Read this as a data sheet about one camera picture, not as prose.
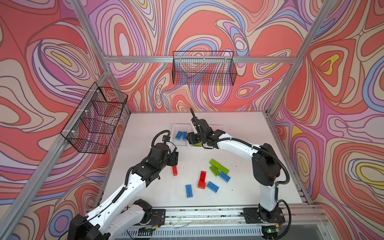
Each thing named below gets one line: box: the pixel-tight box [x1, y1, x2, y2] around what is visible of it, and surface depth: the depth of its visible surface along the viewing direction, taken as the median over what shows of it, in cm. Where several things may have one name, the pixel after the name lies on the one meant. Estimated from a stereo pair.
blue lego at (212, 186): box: [206, 181, 219, 193], surface depth 84 cm
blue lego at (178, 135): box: [175, 131, 183, 140], surface depth 104 cm
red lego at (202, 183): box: [197, 171, 207, 190], surface depth 85 cm
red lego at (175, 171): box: [172, 165, 178, 176], surface depth 88 cm
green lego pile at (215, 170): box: [209, 165, 220, 177], surface depth 90 cm
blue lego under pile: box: [218, 171, 231, 183], surface depth 87 cm
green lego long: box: [209, 159, 230, 175], surface depth 92 cm
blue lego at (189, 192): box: [185, 184, 194, 198], surface depth 83 cm
